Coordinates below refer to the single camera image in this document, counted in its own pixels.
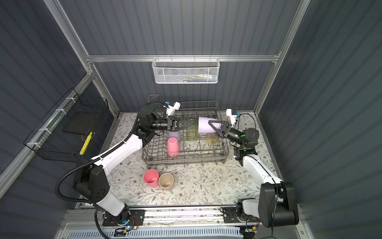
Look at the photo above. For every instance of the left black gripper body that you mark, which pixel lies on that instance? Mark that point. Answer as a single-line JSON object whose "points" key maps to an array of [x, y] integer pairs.
{"points": [[173, 123]]}

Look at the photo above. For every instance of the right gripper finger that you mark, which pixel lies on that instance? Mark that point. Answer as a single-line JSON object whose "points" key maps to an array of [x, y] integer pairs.
{"points": [[215, 130], [218, 123]]}

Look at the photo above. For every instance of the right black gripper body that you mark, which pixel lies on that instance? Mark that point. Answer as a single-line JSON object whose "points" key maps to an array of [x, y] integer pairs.
{"points": [[225, 130]]}

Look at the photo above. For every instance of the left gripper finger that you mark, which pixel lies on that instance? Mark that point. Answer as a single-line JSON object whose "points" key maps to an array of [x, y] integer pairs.
{"points": [[179, 120], [183, 126]]}

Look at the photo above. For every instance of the large purple plastic cup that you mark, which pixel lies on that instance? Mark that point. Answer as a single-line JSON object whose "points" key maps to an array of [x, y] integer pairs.
{"points": [[175, 134]]}

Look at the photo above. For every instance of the yellow transparent glass cup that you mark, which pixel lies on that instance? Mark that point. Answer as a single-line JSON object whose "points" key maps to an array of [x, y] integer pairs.
{"points": [[211, 139]]}

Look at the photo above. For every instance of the green transparent glass cup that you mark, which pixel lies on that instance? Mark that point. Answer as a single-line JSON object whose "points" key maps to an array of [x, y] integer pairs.
{"points": [[192, 131]]}

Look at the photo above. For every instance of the small purple plastic cup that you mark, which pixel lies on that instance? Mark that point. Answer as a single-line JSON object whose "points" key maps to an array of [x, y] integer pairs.
{"points": [[203, 125]]}

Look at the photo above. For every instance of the pink plastic cup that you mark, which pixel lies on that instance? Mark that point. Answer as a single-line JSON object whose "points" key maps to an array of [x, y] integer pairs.
{"points": [[173, 147], [151, 178]]}

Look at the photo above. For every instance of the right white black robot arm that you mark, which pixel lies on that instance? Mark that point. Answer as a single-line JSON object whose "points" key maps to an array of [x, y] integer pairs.
{"points": [[277, 205]]}

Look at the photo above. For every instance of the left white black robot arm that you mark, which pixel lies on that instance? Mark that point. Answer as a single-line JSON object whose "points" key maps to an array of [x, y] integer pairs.
{"points": [[91, 179]]}

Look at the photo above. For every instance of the tubes in white basket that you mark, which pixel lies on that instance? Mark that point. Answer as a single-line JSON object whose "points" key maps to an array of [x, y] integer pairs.
{"points": [[200, 78]]}

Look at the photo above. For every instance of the beige plastic cup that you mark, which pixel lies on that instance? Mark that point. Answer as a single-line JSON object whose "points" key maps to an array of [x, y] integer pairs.
{"points": [[166, 181]]}

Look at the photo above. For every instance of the yellow brush in basket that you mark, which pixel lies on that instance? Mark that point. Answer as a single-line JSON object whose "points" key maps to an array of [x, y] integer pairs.
{"points": [[86, 143]]}

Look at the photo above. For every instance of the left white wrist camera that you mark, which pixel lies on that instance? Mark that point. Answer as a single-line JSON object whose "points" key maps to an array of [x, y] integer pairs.
{"points": [[171, 109]]}

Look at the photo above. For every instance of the grey wire dish rack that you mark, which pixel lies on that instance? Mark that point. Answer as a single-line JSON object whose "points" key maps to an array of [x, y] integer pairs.
{"points": [[155, 153]]}

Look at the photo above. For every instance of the white mesh wall basket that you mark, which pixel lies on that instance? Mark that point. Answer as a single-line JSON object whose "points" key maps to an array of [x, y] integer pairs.
{"points": [[167, 71]]}

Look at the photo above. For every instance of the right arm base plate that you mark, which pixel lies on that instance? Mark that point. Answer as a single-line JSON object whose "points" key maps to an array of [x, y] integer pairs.
{"points": [[232, 215]]}

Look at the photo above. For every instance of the aluminium front rail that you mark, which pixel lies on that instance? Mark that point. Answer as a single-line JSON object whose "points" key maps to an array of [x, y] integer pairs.
{"points": [[166, 216]]}

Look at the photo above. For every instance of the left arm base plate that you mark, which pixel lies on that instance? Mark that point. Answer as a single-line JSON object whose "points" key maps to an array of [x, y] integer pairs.
{"points": [[126, 218]]}

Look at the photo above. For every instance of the black wire wall basket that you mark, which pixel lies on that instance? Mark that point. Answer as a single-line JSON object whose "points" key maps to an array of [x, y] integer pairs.
{"points": [[62, 137]]}

